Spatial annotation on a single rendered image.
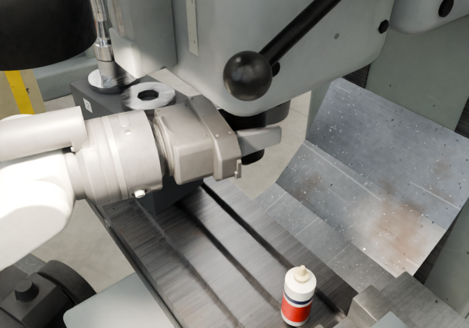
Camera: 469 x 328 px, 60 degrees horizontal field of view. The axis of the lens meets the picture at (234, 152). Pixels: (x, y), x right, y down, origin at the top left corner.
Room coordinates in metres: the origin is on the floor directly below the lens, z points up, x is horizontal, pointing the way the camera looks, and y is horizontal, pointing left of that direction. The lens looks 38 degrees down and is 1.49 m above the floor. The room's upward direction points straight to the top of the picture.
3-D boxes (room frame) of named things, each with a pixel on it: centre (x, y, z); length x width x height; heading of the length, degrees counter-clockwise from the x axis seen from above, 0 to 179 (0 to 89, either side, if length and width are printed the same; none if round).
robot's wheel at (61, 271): (0.64, 0.46, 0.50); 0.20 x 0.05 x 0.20; 61
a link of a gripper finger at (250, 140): (0.35, -0.02, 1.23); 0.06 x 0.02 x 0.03; 113
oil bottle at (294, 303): (0.31, -0.09, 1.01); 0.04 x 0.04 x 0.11
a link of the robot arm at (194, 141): (0.35, 0.07, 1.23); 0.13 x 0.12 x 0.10; 23
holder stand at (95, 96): (0.62, 0.18, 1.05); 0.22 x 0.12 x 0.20; 46
